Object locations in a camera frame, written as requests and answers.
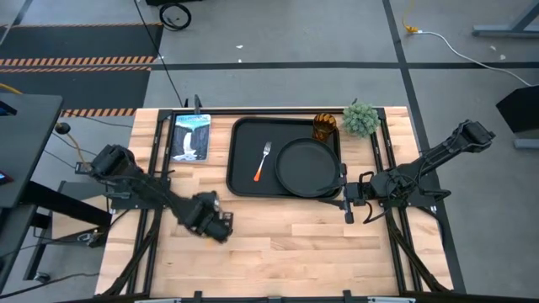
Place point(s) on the green artificial potted plant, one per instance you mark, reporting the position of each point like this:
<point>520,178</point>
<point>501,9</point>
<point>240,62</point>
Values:
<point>361,120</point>

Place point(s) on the black caster wheel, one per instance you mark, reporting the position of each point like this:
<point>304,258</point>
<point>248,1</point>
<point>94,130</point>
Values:
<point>41,277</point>

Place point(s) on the waterfall picture book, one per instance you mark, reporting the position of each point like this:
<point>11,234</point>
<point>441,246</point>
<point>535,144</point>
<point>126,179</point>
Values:
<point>190,139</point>

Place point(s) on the black angular stand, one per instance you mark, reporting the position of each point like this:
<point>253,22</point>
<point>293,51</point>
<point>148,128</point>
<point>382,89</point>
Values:
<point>520,109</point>

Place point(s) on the amber glass cup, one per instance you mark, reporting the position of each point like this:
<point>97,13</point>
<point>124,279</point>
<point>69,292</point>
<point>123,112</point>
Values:
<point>324,126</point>

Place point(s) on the black round plate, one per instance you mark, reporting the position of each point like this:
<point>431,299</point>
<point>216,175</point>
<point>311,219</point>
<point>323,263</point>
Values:
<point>305,168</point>

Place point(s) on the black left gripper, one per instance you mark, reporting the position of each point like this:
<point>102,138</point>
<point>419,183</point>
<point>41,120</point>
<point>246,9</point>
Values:
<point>204,212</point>

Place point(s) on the black plastic tray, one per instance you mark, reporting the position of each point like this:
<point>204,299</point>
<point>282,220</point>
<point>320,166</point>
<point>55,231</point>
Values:
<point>248,147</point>

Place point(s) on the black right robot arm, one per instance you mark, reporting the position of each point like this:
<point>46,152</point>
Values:
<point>442,151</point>

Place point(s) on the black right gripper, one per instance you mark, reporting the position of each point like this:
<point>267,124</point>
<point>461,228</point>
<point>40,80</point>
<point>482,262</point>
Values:
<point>358,194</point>

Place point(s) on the grey table leg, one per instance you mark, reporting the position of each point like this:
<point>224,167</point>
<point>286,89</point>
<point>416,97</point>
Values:
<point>505,30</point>

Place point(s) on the black aluminium rig frame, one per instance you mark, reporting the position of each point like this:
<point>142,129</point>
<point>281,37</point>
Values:
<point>273,112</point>

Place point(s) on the black round knob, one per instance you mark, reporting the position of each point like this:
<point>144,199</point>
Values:
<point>62,128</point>

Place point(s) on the grey stand foot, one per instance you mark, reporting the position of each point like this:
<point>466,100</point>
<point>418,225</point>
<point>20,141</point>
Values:
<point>526,144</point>

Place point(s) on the black desk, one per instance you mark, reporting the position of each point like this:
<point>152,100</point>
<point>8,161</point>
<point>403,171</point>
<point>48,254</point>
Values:
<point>25,139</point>

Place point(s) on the black hazard striped floor mat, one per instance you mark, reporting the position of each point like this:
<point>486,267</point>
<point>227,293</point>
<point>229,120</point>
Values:
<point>76,88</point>

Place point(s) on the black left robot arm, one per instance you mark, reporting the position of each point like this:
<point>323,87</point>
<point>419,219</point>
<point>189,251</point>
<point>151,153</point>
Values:
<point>139,181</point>

